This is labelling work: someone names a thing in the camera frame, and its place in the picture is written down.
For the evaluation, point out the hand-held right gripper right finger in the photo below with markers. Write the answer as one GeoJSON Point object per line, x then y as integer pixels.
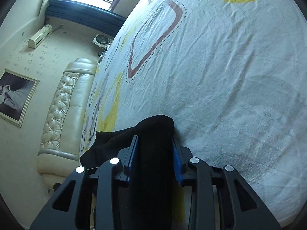
{"type": "Point", "coordinates": [177, 163]}

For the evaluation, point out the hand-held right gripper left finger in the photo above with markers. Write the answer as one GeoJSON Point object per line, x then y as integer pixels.
{"type": "Point", "coordinates": [133, 155]}

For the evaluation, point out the black studded pants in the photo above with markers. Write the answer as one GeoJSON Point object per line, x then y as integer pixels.
{"type": "Point", "coordinates": [153, 148]}

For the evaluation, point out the cream tufted leather headboard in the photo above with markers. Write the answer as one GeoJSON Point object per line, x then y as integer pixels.
{"type": "Point", "coordinates": [62, 115]}

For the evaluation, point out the bed with patterned sheet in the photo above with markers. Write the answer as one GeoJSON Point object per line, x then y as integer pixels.
{"type": "Point", "coordinates": [215, 76]}

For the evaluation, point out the white box fan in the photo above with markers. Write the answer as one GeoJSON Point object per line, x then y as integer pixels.
{"type": "Point", "coordinates": [102, 40]}

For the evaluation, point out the dark blue curtain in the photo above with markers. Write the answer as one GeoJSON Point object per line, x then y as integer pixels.
{"type": "Point", "coordinates": [84, 14]}

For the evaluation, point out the framed wall picture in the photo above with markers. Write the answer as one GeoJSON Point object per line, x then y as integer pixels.
{"type": "Point", "coordinates": [16, 95]}

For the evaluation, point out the white wall air conditioner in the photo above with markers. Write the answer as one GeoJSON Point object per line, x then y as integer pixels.
{"type": "Point", "coordinates": [39, 36]}

